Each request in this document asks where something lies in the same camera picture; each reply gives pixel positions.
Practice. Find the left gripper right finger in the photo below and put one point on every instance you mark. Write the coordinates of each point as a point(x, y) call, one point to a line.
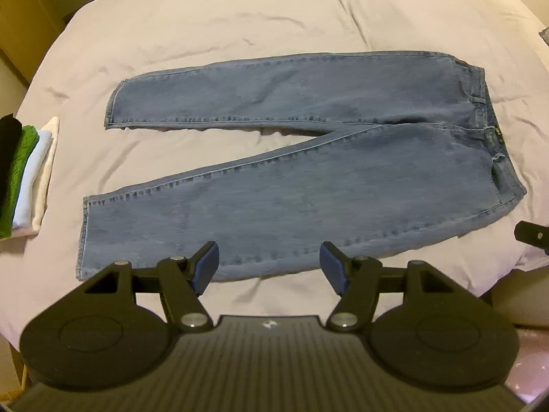
point(419, 324)

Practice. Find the grey woven cushion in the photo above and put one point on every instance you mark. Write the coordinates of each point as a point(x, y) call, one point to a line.
point(544, 35)

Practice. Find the blue denim jeans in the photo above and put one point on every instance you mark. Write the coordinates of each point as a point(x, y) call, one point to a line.
point(405, 151)

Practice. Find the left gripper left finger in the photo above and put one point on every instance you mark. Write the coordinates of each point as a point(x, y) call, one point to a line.
point(120, 324)

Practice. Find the folded light blue garment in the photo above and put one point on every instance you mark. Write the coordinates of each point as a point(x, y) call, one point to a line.
point(23, 209)

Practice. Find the folded green garment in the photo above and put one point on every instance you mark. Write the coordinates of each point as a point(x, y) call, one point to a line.
point(28, 140)

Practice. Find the folded white garment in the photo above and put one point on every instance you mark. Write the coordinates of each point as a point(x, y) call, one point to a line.
point(43, 178)

